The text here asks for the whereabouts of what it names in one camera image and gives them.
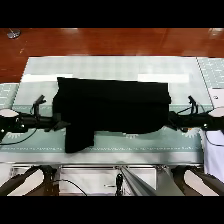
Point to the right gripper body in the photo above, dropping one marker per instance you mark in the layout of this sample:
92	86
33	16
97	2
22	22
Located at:
176	120

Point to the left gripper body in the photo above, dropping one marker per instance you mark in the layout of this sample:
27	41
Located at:
50	122

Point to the black garment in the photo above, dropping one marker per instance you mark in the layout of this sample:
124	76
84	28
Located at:
110	106

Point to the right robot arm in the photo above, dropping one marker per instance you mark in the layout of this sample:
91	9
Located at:
213	122

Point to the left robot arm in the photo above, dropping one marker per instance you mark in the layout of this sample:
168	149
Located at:
20	122

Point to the white garment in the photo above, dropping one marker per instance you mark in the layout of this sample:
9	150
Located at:
215	160

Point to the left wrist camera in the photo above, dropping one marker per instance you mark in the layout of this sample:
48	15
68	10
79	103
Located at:
39	101

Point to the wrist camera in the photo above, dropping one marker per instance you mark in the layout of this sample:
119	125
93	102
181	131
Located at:
193	103
39	101

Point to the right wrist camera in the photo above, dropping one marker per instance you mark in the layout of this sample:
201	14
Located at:
193	103

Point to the silver frame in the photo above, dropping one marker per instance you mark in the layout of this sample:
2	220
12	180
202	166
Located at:
140	186

